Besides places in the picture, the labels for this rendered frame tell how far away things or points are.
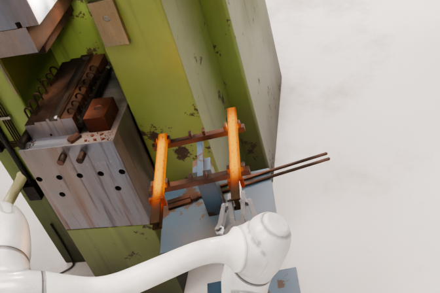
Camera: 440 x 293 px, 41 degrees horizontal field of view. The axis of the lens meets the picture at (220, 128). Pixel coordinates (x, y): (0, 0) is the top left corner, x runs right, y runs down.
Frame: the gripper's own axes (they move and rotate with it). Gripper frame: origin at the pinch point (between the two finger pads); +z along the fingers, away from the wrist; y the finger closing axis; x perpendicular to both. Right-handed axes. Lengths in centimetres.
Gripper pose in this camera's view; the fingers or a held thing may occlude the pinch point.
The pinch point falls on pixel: (236, 193)
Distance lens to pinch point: 168.6
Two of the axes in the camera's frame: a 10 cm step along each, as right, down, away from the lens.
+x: -2.4, -7.6, -6.1
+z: -0.2, -6.2, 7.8
